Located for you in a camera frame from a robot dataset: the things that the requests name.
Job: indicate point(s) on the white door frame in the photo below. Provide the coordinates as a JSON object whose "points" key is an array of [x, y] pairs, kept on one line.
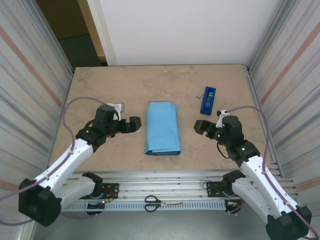
{"points": [[105, 37]]}

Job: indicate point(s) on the blue tape dispenser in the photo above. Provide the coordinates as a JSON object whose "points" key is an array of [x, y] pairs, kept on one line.
{"points": [[207, 102]]}

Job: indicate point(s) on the aluminium rail frame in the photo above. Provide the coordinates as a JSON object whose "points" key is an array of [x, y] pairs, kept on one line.
{"points": [[162, 180]]}

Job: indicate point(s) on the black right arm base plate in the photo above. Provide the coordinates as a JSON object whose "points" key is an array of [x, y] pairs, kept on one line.
{"points": [[212, 190]]}

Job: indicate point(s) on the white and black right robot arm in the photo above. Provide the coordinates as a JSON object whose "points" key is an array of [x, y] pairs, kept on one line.
{"points": [[262, 180]]}

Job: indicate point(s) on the black connector module with led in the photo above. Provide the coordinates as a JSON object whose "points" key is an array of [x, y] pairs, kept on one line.
{"points": [[95, 205]]}

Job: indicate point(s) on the brown wooden door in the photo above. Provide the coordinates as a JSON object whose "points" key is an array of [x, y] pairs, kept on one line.
{"points": [[62, 17]]}

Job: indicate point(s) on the blue cloth sheet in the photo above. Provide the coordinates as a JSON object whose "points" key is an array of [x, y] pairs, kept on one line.
{"points": [[162, 125]]}

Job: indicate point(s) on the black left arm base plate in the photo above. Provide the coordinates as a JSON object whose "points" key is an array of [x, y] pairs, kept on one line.
{"points": [[113, 187]]}

